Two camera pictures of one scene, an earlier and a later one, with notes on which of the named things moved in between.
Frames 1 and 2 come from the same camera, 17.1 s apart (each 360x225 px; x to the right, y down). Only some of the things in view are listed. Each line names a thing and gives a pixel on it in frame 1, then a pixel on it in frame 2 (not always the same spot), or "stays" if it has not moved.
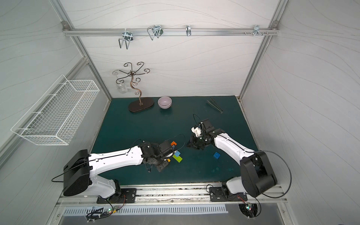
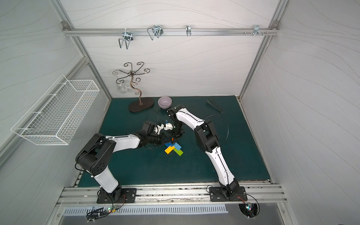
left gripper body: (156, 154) -> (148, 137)
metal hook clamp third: (188, 31) stays
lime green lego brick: (179, 159) -> (179, 152)
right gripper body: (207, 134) -> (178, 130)
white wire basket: (55, 118) stays
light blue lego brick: (177, 153) -> (177, 146)
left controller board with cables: (93, 216) stays
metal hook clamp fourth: (256, 29) stays
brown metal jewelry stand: (139, 105) stays
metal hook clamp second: (157, 30) stays
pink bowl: (164, 102) stays
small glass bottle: (123, 88) stays
